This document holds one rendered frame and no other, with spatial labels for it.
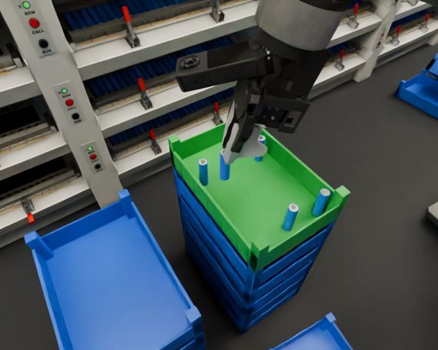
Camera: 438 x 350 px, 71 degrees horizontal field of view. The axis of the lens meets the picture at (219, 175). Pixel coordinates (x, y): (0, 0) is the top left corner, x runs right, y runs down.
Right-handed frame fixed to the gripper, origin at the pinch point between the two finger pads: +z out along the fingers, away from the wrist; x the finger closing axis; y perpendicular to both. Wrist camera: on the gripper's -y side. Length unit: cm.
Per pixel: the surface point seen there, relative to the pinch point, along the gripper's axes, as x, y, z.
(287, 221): -6.5, 13.4, 8.3
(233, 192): 3.0, 5.8, 13.4
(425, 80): 98, 120, 21
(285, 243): -11.3, 11.6, 7.6
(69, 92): 32.2, -32.3, 17.9
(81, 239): -1.6, -22.9, 29.4
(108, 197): 31, -23, 59
